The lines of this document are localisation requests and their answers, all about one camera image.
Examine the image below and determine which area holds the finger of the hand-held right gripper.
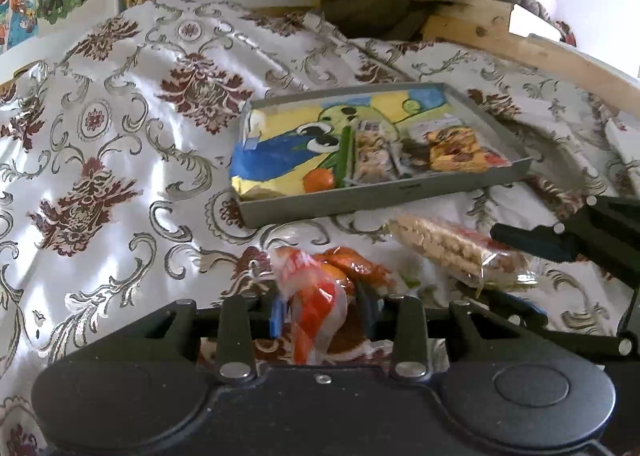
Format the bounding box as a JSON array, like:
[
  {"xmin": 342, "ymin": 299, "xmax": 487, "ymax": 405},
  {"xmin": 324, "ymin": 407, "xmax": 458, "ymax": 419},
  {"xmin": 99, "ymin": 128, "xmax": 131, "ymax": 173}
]
[
  {"xmin": 490, "ymin": 196, "xmax": 640, "ymax": 287},
  {"xmin": 480, "ymin": 288, "xmax": 633, "ymax": 356}
]

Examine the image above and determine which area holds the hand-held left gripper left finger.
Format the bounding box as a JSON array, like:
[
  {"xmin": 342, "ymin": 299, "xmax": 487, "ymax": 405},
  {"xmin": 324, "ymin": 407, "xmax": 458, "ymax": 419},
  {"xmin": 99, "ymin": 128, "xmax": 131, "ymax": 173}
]
[{"xmin": 150, "ymin": 296, "xmax": 286, "ymax": 383}]

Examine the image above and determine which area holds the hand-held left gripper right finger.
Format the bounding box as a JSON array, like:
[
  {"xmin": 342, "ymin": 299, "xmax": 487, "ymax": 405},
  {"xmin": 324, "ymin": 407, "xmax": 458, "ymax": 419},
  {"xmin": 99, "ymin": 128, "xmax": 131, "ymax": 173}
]
[{"xmin": 357, "ymin": 281, "xmax": 496, "ymax": 381}]

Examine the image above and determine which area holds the orange snack packet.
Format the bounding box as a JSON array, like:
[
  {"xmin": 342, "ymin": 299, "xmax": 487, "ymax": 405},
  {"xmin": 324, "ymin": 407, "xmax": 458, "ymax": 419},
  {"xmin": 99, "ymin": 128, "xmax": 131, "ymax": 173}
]
[{"xmin": 270, "ymin": 246, "xmax": 401, "ymax": 367}]

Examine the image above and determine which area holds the clear cracker packet red label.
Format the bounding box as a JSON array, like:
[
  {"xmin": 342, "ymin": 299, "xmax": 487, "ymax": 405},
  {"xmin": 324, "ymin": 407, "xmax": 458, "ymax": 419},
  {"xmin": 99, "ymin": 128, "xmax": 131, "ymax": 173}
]
[{"xmin": 387, "ymin": 213, "xmax": 538, "ymax": 291}]

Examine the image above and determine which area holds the yellow snack packet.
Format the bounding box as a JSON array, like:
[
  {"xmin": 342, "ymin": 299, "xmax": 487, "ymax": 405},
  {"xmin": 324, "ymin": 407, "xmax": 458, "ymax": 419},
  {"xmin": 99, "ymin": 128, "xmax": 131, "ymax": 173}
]
[{"xmin": 425, "ymin": 128, "xmax": 513, "ymax": 173}]

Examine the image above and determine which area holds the grey tray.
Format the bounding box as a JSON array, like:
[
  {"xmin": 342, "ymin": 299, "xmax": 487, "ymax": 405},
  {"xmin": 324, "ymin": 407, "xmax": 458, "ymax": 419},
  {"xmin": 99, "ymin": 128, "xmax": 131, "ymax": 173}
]
[{"xmin": 230, "ymin": 82, "xmax": 533, "ymax": 229}]

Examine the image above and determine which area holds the small orange fruit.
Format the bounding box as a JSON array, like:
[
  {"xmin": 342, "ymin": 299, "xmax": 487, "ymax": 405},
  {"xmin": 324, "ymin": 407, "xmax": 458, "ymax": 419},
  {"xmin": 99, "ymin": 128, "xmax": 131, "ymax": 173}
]
[{"xmin": 303, "ymin": 168, "xmax": 337, "ymax": 194}]

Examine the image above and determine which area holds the green tube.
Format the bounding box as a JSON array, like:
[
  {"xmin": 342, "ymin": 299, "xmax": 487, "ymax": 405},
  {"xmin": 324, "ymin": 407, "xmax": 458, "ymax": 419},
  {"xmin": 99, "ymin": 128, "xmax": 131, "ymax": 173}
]
[{"xmin": 336, "ymin": 126, "xmax": 354, "ymax": 187}]

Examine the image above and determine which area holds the pale patterned snack packet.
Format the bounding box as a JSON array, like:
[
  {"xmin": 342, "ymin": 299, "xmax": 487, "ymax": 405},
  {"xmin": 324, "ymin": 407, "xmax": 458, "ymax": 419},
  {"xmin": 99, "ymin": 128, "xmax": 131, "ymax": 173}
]
[{"xmin": 350, "ymin": 118, "xmax": 401, "ymax": 184}]

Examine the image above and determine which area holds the brown printed bag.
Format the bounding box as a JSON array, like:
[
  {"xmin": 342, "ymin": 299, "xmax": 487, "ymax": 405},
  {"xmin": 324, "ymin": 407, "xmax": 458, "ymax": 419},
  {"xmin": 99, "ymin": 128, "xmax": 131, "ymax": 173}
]
[{"xmin": 555, "ymin": 20, "xmax": 577, "ymax": 47}]

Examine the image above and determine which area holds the white box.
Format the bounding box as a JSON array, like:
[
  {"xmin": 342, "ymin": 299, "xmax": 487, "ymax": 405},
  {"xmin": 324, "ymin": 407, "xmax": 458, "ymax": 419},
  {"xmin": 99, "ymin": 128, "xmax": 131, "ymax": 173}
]
[{"xmin": 507, "ymin": 3, "xmax": 561, "ymax": 39}]

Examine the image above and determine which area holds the floral printed blanket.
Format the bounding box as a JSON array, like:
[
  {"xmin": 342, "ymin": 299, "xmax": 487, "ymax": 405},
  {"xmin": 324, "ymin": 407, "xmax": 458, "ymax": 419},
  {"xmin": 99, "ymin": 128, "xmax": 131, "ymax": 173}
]
[{"xmin": 0, "ymin": 0, "xmax": 640, "ymax": 456}]

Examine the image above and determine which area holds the wooden bed frame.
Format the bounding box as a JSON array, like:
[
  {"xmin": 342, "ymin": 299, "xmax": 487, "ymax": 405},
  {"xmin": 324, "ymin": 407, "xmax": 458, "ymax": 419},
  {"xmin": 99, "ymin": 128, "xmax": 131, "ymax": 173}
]
[{"xmin": 422, "ymin": 0, "xmax": 640, "ymax": 111}]

